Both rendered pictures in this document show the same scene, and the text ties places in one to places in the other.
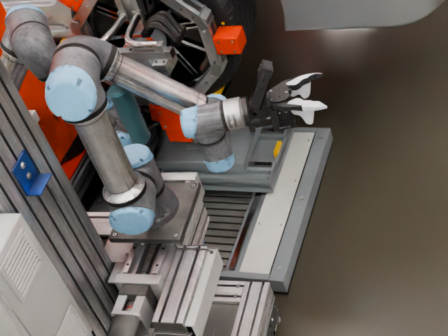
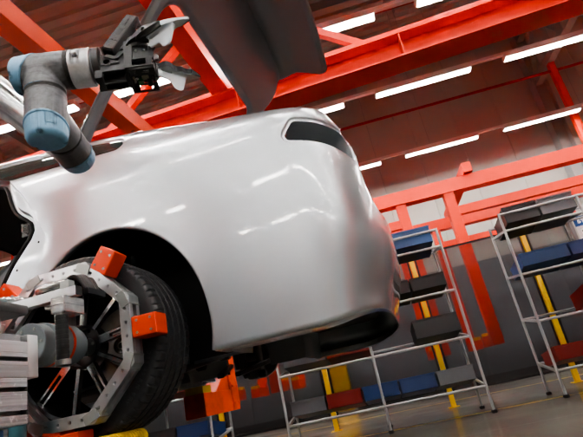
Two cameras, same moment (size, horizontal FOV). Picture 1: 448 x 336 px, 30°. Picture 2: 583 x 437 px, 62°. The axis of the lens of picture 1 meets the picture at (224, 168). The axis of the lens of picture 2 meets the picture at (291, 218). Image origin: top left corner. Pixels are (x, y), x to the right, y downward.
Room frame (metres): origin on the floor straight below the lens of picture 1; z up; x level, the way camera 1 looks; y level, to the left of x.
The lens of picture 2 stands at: (0.73, -0.12, 0.54)
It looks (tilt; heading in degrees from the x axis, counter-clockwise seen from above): 20 degrees up; 340
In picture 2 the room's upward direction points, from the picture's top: 12 degrees counter-clockwise
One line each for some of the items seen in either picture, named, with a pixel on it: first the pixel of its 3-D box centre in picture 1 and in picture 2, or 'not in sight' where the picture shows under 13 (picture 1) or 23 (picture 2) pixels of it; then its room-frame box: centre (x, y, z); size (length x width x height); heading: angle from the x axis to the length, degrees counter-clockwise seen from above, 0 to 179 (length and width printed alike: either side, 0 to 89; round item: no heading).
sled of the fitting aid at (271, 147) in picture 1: (226, 153); not in sight; (2.70, -0.03, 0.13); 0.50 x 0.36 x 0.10; 59
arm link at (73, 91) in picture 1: (105, 148); not in sight; (1.65, 0.26, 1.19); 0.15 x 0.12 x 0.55; 167
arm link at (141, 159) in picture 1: (135, 171); not in sight; (1.77, 0.23, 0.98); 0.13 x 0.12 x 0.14; 167
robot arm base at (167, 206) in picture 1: (149, 198); not in sight; (1.78, 0.23, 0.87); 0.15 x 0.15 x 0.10
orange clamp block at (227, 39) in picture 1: (229, 40); (149, 325); (2.43, -0.17, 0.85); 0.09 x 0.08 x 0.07; 59
